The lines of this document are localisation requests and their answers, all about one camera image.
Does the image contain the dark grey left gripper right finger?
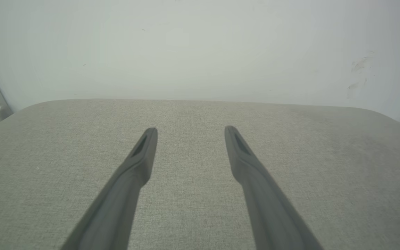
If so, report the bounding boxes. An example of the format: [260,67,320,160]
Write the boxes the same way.
[224,125,324,250]

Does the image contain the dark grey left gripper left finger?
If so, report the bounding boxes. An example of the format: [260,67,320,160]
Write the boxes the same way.
[61,127,158,250]

